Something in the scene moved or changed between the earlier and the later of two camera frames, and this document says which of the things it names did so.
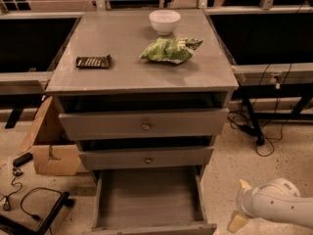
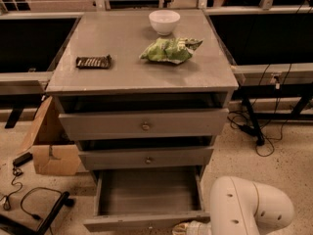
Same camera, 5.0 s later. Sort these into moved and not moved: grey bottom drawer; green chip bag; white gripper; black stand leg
Moved: white gripper
Not moved: green chip bag; black stand leg; grey bottom drawer
